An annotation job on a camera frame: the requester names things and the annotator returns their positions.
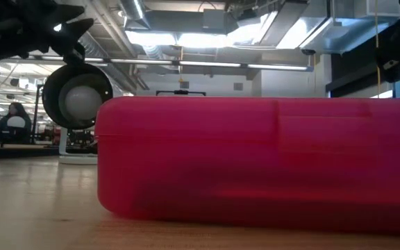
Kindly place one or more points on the pink-red plastic supply box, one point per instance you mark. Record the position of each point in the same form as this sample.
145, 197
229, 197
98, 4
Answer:
255, 156

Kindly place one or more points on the person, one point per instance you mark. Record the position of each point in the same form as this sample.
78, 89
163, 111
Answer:
14, 109

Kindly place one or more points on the round black lamp on stand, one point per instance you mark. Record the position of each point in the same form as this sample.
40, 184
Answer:
82, 100

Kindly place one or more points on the silver round air duct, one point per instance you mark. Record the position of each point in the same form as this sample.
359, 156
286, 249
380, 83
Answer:
132, 12

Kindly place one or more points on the long ceiling light bar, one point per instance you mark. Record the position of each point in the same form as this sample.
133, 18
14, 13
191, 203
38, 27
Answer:
207, 64

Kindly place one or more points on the black table frame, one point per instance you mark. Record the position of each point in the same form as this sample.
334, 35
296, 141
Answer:
19, 152

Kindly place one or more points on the black bracket bar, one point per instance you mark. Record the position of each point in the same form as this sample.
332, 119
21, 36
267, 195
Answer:
181, 92

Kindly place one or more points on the silver rectangular air duct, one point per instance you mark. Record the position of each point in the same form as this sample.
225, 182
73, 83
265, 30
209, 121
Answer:
325, 31

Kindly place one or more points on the white-backed chair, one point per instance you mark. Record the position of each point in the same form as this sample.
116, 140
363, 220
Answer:
16, 122

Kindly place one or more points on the grey ceiling box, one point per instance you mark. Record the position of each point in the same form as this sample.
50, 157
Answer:
214, 19

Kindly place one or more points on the black metal stand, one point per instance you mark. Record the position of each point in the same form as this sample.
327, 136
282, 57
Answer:
35, 114

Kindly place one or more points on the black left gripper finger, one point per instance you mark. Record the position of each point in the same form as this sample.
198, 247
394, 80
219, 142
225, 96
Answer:
75, 33
68, 13

